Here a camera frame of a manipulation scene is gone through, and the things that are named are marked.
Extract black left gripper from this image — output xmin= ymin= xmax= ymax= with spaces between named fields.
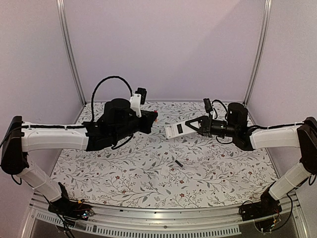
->
xmin=113 ymin=111 xmax=158 ymax=143

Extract white red remote control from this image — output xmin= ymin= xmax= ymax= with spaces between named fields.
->
xmin=165 ymin=121 xmax=196 ymax=139

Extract purple blue battery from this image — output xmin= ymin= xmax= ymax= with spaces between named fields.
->
xmin=175 ymin=160 xmax=183 ymax=168

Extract white battery cover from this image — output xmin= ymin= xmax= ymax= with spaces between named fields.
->
xmin=160 ymin=167 xmax=169 ymax=176

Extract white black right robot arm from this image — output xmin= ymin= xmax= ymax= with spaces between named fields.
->
xmin=185 ymin=103 xmax=317 ymax=216

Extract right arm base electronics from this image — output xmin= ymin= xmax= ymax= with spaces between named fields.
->
xmin=239 ymin=190 xmax=282 ymax=233

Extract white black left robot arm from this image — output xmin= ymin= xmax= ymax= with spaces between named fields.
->
xmin=0 ymin=99 xmax=158 ymax=215

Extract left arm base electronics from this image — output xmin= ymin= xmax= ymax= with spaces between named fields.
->
xmin=48 ymin=182 xmax=94 ymax=225

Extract floral patterned table mat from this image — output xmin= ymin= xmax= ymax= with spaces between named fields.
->
xmin=51 ymin=102 xmax=277 ymax=209

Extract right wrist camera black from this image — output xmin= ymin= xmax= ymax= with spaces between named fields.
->
xmin=203 ymin=98 xmax=213 ymax=114

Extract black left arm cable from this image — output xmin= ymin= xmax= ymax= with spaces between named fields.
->
xmin=90 ymin=76 xmax=134 ymax=123

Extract aluminium front rail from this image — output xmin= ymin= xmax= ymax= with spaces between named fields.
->
xmin=21 ymin=193 xmax=312 ymax=238

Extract aluminium right frame post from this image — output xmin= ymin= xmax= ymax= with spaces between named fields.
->
xmin=243 ymin=0 xmax=272 ymax=106

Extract aluminium frame post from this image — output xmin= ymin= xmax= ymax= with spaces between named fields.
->
xmin=56 ymin=0 xmax=87 ymax=106
xmin=243 ymin=0 xmax=272 ymax=106

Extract aluminium left frame post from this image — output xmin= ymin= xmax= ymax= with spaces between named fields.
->
xmin=56 ymin=0 xmax=87 ymax=106

